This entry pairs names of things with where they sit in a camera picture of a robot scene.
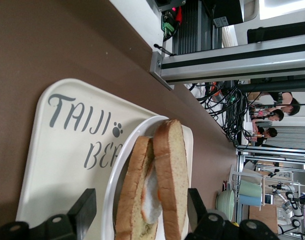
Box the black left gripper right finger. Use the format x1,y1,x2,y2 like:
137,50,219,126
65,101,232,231
184,187,241,240

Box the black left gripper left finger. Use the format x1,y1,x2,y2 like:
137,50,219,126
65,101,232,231
29,188,97,240

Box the white round plate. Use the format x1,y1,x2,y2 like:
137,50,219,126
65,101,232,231
101,115,193,240

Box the bread slice sandwich lid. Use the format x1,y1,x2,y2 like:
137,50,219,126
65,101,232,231
152,118,191,240

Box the mint green bowl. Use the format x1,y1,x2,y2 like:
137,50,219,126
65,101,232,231
215,189,235,222

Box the toy fried egg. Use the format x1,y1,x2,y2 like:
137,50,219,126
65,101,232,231
141,162,163,225

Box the crusty bread slice under egg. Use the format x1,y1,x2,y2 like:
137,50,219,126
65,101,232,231
114,135,158,240

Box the light blue cup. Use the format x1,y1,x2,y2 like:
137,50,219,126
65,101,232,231
238,194,263,207

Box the pale green cup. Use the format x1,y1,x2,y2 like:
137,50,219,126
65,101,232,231
238,179,263,198

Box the cream bear print tray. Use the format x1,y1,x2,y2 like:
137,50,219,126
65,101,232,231
16,78,194,240

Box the small white screen tablet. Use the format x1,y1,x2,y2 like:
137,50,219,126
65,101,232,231
263,193,275,206

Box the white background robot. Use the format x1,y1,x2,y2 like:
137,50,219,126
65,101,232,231
277,183,305,236

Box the black round tube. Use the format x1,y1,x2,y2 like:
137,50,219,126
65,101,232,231
237,78,305,93

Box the black finned controller box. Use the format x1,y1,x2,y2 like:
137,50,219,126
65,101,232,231
172,0,243,55

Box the green terminal circuit board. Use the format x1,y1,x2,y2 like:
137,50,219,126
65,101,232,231
161,6,183,42

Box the black padded bar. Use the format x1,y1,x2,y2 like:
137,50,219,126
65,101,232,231
246,19,305,46

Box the white wire cup rack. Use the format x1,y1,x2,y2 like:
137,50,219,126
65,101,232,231
228,164,266,208

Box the tangled black cables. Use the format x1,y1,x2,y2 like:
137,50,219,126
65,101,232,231
192,82,253,151

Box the aluminium profile bracket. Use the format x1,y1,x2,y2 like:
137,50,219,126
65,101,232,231
149,41,305,91

